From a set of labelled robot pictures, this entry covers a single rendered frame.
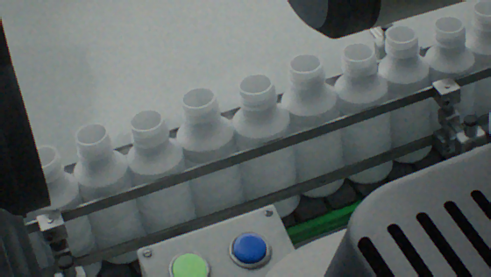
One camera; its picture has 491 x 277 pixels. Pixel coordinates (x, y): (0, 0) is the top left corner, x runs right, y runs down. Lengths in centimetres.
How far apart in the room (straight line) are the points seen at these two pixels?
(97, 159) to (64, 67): 227
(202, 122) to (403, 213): 79
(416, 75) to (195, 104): 24
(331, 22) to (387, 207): 6
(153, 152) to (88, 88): 214
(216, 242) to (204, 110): 15
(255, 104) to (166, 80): 208
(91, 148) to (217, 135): 13
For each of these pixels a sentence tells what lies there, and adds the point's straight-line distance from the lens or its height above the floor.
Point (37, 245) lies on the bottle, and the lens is 117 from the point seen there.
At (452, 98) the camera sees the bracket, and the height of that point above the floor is 111.
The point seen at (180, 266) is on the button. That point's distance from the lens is 102.
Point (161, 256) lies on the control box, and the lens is 104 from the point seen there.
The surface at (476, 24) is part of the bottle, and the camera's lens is 124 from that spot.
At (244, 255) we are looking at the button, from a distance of 103.
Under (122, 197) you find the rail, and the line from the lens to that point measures 113.
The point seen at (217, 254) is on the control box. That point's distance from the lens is 104.
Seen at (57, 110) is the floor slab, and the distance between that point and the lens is 320.
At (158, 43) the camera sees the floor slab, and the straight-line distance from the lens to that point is 337.
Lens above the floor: 184
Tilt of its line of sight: 39 degrees down
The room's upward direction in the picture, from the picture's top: 9 degrees counter-clockwise
